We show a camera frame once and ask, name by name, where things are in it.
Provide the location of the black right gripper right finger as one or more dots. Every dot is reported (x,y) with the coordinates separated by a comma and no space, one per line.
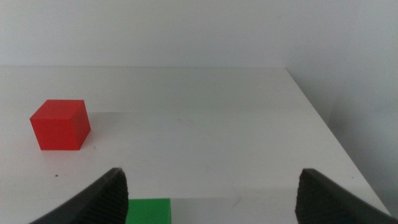
(323,202)

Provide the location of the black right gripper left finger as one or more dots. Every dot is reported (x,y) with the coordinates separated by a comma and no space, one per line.
(102,202)

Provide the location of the green cube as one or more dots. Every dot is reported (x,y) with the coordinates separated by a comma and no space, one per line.
(148,212)

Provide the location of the red cube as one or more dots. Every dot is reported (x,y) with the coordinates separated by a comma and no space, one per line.
(57,127)

